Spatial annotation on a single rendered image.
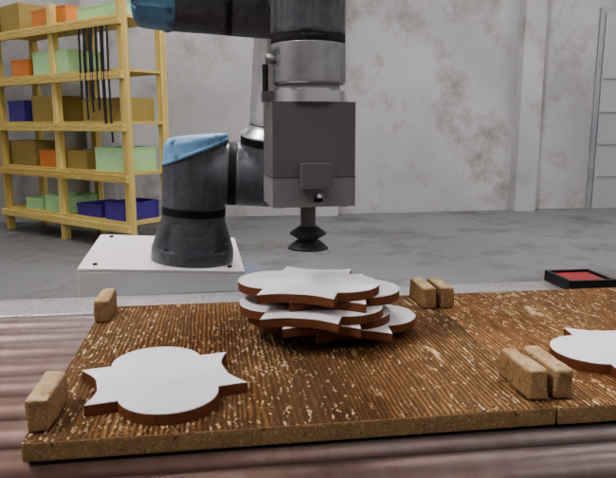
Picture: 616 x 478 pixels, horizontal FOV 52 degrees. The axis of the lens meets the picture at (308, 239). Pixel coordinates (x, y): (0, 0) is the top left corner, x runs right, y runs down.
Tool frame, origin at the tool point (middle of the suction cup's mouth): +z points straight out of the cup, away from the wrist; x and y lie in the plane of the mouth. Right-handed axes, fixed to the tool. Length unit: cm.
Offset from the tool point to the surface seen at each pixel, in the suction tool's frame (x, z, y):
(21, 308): 24.5, 11.6, -34.5
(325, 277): 0.9, 3.5, 2.2
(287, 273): 3.6, 3.5, -1.6
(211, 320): 7.3, 9.5, -9.9
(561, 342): -10.7, 8.5, 23.5
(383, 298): -4.0, 4.8, 7.1
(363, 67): 745, -86, 231
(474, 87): 740, -63, 385
